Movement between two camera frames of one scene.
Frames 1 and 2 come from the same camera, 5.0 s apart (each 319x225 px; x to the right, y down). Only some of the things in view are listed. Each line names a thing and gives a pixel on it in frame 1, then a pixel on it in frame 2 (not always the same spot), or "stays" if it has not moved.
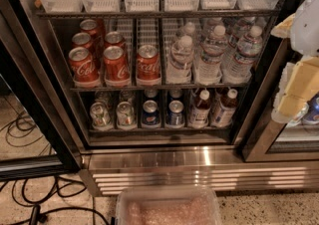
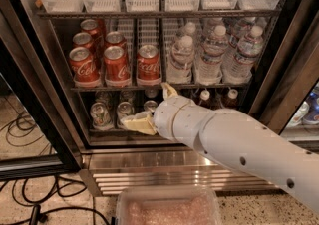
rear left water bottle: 188,28 stays
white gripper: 308,33 → 164,114
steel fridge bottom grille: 228,169 stays
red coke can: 148,72 stays
